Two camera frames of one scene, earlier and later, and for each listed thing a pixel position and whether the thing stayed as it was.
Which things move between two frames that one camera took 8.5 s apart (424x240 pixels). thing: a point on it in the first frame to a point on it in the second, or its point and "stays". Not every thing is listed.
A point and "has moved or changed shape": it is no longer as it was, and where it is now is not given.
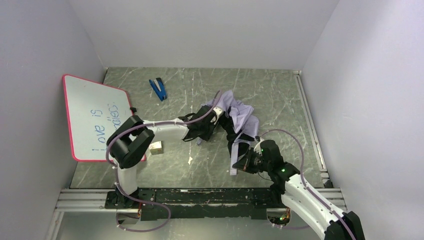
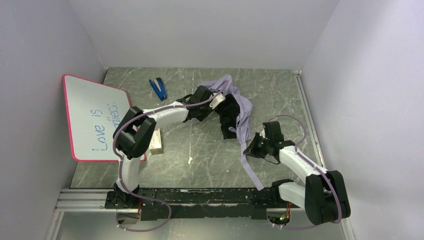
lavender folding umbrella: x=239 y=126 has moved or changed shape
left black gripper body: x=224 y=122 to x=228 y=110
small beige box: x=156 y=147 stays
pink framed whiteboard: x=94 y=111 stays
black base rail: x=156 y=204 stays
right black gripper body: x=239 y=142 to x=259 y=147
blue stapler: x=157 y=85 stays
